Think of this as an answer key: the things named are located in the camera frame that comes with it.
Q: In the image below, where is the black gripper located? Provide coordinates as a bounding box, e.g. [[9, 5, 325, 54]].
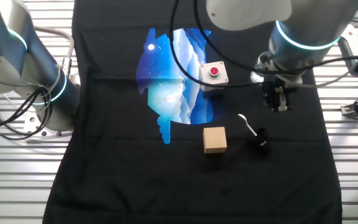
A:
[[261, 77, 296, 113]]

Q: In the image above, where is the grey robot hose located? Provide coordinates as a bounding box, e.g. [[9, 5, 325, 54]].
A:
[[34, 26, 76, 78]]

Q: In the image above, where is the black base cable bundle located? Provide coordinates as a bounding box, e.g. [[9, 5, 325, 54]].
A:
[[0, 86, 55, 141]]

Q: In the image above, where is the black cloth with blue print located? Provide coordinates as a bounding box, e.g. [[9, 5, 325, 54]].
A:
[[42, 0, 343, 224]]

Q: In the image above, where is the grey box with red button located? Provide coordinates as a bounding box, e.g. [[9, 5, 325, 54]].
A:
[[199, 60, 229, 93]]

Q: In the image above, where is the wooden cube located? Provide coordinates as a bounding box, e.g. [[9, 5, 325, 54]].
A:
[[202, 126, 228, 154]]

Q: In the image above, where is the clear glass jar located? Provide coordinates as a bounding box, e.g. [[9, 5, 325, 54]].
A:
[[249, 51, 269, 84]]

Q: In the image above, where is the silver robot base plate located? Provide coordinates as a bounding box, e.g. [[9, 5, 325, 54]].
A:
[[23, 107, 74, 138]]

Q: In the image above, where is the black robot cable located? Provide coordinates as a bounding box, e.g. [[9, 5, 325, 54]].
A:
[[168, 0, 265, 88], [193, 0, 358, 76]]

